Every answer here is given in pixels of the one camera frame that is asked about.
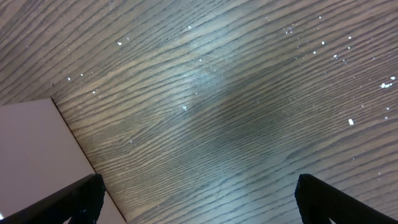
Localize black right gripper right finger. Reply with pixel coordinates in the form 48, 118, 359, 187
295, 174, 397, 224

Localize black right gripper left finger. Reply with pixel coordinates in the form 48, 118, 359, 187
1, 173, 106, 224

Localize white cardboard box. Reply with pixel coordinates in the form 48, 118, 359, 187
1, 99, 125, 223

